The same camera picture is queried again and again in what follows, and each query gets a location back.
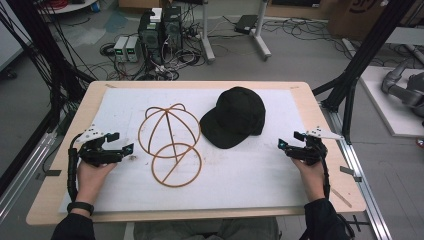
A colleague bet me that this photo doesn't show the black wristband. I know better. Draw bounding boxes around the black wristband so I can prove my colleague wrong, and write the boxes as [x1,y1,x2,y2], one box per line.
[66,200,96,217]

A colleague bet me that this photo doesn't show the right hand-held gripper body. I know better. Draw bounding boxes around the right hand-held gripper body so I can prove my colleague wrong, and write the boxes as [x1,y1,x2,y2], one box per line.
[285,125,345,167]

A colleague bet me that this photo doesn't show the white stand leg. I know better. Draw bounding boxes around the white stand leg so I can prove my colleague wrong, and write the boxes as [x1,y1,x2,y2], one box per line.
[250,0,273,62]
[199,0,217,65]

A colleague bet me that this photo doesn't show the person's right hand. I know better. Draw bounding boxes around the person's right hand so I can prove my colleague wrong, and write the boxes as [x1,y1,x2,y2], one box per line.
[291,157,327,203]

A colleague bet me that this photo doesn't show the coiled black cable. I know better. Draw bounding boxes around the coiled black cable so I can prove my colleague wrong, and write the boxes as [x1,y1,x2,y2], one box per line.
[99,42,117,58]

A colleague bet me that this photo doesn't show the black computer tower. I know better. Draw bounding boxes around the black computer tower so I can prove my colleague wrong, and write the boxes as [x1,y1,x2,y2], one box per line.
[137,9,165,65]
[162,5,184,52]

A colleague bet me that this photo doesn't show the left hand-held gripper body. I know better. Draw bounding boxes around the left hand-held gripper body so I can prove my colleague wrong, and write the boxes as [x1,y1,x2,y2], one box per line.
[74,123,125,168]

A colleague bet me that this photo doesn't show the white small box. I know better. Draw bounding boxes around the white small box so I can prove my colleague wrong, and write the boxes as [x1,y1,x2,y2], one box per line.
[149,7,164,24]

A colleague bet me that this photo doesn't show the black metal frame with cables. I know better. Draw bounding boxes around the black metal frame with cables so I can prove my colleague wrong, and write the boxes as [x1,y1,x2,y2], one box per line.
[0,0,97,198]

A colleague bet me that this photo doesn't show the person's legs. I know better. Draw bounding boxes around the person's legs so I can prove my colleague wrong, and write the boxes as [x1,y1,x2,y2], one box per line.
[132,217,280,240]

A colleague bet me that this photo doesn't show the tangle of floor cables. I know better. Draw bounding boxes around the tangle of floor cables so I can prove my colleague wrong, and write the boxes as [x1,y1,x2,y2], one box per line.
[83,13,208,82]

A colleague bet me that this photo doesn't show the aluminium rail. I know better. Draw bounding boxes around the aluminium rail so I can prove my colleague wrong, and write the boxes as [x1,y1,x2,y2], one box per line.
[0,130,58,222]
[320,102,394,240]

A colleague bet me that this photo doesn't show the black baseball cap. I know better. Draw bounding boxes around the black baseball cap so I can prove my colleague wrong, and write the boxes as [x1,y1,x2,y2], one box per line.
[198,86,267,150]

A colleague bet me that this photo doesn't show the brown wire hat rack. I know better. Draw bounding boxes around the brown wire hat rack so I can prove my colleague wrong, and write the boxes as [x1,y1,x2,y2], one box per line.
[137,102,204,189]

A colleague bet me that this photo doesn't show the cardboard box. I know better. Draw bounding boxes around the cardboard box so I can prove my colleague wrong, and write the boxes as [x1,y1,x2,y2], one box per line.
[327,0,424,42]

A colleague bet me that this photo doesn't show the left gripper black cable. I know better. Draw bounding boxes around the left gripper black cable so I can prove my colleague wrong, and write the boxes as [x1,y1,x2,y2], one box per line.
[66,132,85,203]

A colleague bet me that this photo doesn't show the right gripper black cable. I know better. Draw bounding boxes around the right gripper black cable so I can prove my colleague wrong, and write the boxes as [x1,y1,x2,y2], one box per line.
[317,141,332,201]

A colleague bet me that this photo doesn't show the black flat box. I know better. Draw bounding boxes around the black flat box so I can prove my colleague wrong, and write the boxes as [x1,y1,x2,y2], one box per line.
[233,14,259,35]

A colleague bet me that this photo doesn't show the grey bench power supply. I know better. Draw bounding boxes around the grey bench power supply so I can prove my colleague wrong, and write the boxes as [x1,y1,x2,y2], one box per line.
[113,35,130,63]
[125,35,141,64]

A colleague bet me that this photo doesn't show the white table mat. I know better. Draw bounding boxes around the white table mat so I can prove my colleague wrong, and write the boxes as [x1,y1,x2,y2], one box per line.
[57,86,310,215]

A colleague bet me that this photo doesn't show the person's left hand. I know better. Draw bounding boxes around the person's left hand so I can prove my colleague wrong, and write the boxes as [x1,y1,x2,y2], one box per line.
[76,160,118,205]

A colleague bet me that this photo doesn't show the white platform board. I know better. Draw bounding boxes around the white platform board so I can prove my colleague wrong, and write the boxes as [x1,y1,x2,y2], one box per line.
[359,65,424,139]

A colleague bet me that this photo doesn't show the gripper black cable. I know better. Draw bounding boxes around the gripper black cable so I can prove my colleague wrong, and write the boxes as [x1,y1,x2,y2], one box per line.
[317,141,332,201]
[66,132,85,203]

